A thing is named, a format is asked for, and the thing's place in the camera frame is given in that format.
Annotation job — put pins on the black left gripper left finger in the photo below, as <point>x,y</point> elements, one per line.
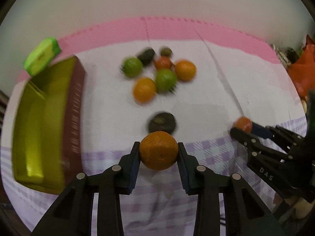
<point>71,212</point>

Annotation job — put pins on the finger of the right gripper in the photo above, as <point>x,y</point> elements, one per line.
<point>280,136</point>
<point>253,144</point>

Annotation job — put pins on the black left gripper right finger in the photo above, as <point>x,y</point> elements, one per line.
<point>224,202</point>

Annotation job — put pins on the red tomato with stem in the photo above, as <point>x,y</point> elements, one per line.
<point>244,124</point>

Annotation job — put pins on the orange mandarin with rough skin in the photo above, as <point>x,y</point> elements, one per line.
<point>158,151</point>

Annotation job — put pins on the green tomato front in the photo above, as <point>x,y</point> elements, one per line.
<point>165,80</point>

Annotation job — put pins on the green tomato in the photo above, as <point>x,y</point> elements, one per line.
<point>165,80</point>
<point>132,67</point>

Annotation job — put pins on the smooth orange fruit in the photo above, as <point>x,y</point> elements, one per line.
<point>144,90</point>

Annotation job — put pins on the red orange plastic bag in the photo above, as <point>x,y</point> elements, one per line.
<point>302,72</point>

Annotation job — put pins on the dark avocado near gripper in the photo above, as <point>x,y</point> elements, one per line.
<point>163,121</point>

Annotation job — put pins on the gold metal tin box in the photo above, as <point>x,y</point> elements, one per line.
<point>46,144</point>

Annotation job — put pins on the small red tomato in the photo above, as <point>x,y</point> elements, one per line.
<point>163,62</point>

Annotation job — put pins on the small brown kiwi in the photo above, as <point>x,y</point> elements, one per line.
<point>166,51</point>

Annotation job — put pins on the dark avocado rear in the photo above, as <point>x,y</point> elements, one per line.
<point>147,56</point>

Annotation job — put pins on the green tomato rear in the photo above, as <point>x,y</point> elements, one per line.
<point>132,67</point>

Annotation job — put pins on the green tissue pack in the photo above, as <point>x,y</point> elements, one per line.
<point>40,57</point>

